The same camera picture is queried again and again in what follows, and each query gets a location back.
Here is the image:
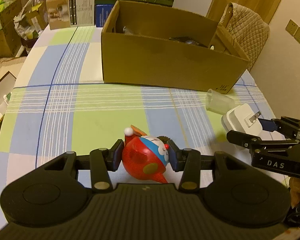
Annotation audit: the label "white power adapter plug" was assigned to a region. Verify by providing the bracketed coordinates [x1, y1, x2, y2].
[222, 103, 262, 136]

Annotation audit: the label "brown hair scrunchie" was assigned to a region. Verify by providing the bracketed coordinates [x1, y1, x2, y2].
[157, 135, 170, 144]

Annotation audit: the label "white plastic bag clutter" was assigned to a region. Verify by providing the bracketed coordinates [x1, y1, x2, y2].
[14, 0, 48, 41]

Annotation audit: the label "red Doraemon toy figure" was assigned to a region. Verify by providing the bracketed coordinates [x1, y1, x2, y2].
[122, 125, 169, 184]

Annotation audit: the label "large open cardboard box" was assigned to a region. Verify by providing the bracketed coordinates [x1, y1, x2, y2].
[101, 1, 249, 94]

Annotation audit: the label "blue flat box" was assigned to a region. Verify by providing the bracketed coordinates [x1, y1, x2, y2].
[95, 4, 114, 27]

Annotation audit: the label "white appliance box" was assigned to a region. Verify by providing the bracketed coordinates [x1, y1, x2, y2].
[46, 0, 95, 30]

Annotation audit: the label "wall power sockets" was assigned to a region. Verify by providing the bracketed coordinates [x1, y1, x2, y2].
[285, 20, 300, 44]

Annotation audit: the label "cardboard box with tissues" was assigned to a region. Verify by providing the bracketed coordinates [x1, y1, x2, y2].
[0, 0, 21, 58]

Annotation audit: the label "translucent plastic cup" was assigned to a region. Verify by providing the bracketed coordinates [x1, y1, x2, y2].
[205, 89, 236, 115]

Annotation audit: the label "silver green foil pouch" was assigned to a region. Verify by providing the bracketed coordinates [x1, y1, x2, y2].
[122, 26, 137, 36]

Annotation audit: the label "person right hand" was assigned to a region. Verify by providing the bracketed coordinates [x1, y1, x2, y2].
[289, 177, 300, 208]

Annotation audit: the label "black shaver box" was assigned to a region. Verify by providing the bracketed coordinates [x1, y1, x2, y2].
[169, 36, 207, 48]

